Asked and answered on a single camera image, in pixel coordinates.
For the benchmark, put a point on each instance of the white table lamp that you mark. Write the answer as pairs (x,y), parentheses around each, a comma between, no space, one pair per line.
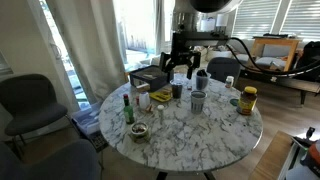
(207,25)

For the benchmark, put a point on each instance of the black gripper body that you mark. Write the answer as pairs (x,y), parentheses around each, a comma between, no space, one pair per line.
(189,58)

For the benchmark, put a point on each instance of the clear cup with dark liquid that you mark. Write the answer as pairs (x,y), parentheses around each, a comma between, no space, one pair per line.
(177,86)

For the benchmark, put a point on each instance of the jar with yellow lid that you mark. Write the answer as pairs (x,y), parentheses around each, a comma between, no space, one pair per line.
(247,100)

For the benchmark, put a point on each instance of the white plastic bottle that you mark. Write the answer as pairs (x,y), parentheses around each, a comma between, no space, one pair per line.
(144,100)

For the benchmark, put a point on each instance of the small white capped vial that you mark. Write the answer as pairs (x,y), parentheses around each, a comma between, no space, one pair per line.
(161,111)

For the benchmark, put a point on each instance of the silver metal cup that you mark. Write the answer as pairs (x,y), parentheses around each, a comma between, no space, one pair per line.
(197,101)

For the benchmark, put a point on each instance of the small white pill bottle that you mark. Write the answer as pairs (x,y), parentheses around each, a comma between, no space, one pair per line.
(229,81)

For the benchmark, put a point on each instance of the dark blue box tray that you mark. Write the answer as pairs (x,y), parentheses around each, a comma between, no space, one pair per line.
(151,75)

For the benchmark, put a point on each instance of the dark grey chair left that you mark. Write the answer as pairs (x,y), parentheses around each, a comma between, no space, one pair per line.
(31,100)

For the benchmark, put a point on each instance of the wooden bench corner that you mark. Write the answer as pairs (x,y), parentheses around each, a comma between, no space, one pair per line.
(272,161)

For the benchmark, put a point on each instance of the green round coaster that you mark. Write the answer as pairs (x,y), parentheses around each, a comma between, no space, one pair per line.
(234,102)

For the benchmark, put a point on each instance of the beige curtain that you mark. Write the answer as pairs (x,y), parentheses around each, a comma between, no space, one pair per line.
(89,31)

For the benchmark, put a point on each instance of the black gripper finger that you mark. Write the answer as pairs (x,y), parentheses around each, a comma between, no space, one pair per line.
(166,74)
(189,72)

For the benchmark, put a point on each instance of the clear plastic storage bin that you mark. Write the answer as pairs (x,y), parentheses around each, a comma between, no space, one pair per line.
(87,119)

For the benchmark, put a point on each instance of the dark grey chair foreground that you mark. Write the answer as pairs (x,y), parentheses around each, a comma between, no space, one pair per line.
(75,161)

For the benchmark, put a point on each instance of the round marble table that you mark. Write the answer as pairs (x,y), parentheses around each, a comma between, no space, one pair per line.
(183,142)

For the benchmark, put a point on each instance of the clear cup with black object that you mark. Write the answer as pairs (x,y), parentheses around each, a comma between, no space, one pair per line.
(202,79)

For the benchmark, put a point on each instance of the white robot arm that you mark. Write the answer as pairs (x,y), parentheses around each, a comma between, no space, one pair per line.
(185,35)

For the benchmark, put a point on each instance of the small round tin bowl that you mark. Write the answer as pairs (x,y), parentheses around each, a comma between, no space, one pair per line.
(139,131)

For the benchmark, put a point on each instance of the dark chair behind table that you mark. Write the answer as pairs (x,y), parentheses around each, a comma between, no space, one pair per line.
(222,67)

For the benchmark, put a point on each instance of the green glass bottle red cap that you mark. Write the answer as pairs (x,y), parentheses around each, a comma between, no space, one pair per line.
(128,110)

